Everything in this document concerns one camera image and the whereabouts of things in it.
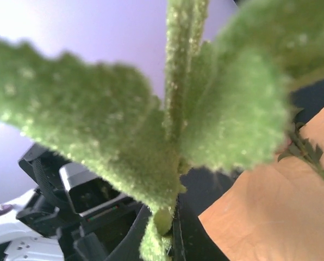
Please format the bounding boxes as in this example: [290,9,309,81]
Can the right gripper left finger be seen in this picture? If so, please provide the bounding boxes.
[106,206,151,261]

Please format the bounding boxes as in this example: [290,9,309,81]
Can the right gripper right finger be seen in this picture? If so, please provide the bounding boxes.
[172,194,229,261]

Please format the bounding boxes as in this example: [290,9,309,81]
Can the orange wrapping paper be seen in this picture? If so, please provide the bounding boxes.
[197,97,324,261]

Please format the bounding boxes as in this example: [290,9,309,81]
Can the small blue flower stem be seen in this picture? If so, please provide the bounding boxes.
[0,1,324,260]

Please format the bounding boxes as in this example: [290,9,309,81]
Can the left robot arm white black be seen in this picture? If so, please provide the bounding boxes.
[0,144,141,260]

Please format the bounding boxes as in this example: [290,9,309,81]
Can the red brown flower stem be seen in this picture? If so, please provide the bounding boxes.
[277,107,324,181]

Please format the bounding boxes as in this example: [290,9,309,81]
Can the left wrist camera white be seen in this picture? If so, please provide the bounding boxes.
[59,163,131,218]

